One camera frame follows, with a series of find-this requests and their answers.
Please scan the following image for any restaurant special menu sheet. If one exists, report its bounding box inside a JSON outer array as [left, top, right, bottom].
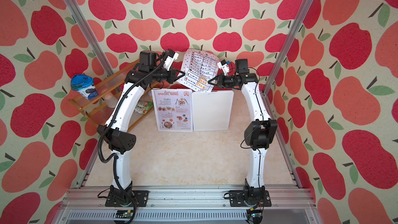
[[153, 88, 192, 131]]

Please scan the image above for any left white rack box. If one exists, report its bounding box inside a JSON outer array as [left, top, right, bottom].
[[151, 88, 194, 133]]

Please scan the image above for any right white rack box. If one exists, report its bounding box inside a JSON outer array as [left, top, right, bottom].
[[192, 91, 234, 132]]

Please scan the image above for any green snack packet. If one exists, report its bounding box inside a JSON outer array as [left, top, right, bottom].
[[135, 100, 153, 115]]

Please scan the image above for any wooden spice shelf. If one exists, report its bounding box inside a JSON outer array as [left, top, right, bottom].
[[69, 57, 159, 131]]

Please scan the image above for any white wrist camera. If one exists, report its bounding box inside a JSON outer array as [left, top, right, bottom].
[[163, 49, 179, 71], [217, 60, 230, 76]]

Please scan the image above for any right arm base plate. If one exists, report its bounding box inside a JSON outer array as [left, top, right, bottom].
[[224, 190, 272, 207]]

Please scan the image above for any white rack box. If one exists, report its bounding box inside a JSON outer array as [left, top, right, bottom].
[[192, 91, 234, 132], [151, 88, 194, 133]]

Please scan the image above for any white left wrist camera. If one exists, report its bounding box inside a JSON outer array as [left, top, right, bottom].
[[163, 49, 179, 71]]

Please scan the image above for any left aluminium frame post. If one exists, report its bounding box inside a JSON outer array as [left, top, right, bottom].
[[63, 0, 114, 76]]

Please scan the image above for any aluminium frame post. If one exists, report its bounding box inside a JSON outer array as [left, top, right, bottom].
[[63, 0, 114, 76], [263, 0, 314, 97]]

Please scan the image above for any blue lidded yogurt cup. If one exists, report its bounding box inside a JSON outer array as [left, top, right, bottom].
[[70, 74, 98, 100]]

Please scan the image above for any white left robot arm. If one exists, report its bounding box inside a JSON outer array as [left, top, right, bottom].
[[97, 49, 185, 205]]

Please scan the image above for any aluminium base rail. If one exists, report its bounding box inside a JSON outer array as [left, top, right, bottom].
[[53, 185, 321, 224]]

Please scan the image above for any white dotted menu sheet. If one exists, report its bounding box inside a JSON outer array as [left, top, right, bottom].
[[178, 49, 220, 92]]

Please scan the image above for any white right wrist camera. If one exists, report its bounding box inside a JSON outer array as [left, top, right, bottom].
[[217, 60, 230, 76]]

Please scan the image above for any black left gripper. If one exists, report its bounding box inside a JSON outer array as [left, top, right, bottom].
[[150, 65, 186, 85]]

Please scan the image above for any clear plastic bottle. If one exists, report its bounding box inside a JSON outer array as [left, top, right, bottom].
[[103, 92, 118, 108]]

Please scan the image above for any right aluminium frame post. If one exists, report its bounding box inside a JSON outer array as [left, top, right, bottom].
[[263, 0, 314, 97]]

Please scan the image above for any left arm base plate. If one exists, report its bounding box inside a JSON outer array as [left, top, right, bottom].
[[105, 189, 149, 207]]

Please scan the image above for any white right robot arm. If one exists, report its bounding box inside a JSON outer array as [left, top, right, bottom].
[[208, 59, 278, 209]]

